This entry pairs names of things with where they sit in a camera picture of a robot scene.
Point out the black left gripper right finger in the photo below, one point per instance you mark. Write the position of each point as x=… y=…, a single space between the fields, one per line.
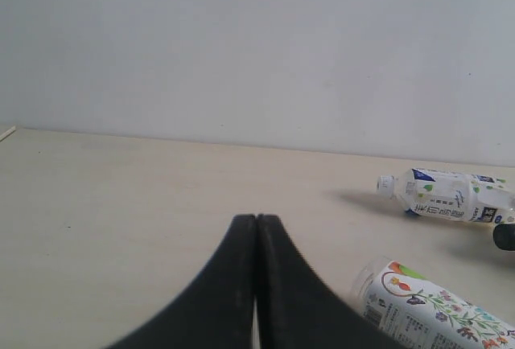
x=295 y=308

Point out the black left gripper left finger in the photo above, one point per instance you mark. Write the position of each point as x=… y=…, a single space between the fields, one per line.
x=216 y=309

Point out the floral label white-cap bottle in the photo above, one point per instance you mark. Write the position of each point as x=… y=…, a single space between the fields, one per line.
x=417 y=313

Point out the pink white black-cap bottle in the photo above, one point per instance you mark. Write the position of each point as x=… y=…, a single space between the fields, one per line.
x=504 y=237

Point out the white blue label clear bottle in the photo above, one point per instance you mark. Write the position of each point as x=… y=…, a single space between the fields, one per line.
x=451 y=195

